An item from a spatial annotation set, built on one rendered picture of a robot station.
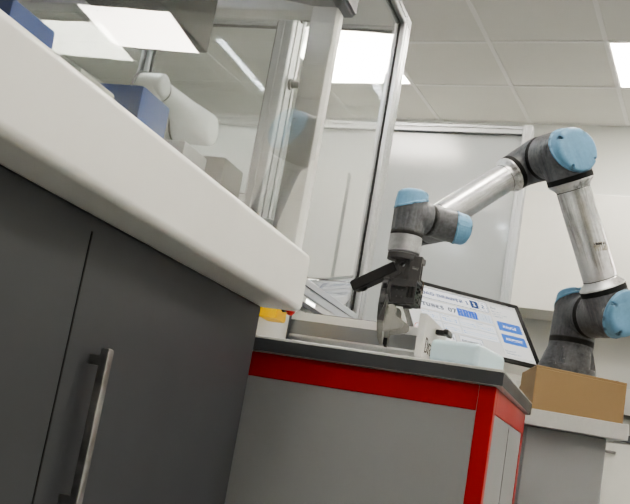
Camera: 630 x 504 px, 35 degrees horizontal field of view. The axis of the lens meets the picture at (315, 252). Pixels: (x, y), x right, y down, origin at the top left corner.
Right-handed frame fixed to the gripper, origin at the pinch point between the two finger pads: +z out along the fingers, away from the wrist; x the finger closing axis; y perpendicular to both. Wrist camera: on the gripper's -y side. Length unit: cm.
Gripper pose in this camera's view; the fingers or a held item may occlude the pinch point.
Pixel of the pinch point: (380, 339)
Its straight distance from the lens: 227.7
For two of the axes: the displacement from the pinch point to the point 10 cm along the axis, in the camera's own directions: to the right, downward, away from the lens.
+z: -1.7, 9.7, -1.9
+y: 9.3, 1.0, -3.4
